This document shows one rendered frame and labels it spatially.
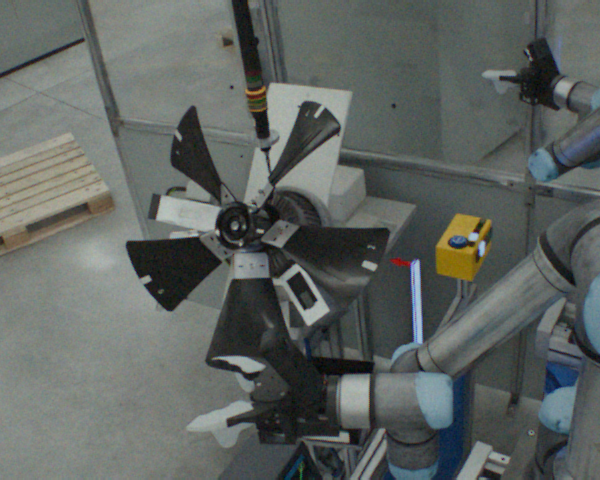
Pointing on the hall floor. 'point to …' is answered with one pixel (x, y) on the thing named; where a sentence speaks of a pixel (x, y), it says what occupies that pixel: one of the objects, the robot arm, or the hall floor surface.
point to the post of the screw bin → (350, 462)
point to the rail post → (468, 417)
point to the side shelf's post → (363, 326)
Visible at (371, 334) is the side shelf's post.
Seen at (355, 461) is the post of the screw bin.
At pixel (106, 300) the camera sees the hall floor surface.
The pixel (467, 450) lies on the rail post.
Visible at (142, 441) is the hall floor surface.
